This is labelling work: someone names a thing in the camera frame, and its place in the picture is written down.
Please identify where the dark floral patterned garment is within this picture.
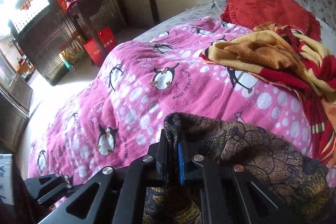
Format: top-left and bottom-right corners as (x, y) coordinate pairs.
(142, 112), (334, 224)

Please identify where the pink penguin blanket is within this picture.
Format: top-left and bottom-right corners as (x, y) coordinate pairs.
(28, 16), (321, 183)

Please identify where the colourful floral bag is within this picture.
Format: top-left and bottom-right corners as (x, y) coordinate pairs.
(59, 35), (85, 71)

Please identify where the red gift bag front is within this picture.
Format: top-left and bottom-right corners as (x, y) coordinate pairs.
(84, 39), (104, 67)

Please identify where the red gift bag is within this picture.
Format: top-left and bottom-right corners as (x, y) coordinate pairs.
(84, 39), (104, 67)
(97, 27), (117, 53)

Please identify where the red yellow crumpled blanket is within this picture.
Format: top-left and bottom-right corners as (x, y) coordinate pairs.
(200, 23), (335, 167)

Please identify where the dark wooden cabinet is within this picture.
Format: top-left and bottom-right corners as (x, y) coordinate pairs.
(9, 5), (80, 86)

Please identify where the red gift bag rear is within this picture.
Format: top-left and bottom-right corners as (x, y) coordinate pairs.
(97, 27), (117, 53)

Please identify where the red heart-shaped cushion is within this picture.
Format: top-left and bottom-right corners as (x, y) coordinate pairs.
(220, 0), (321, 42)

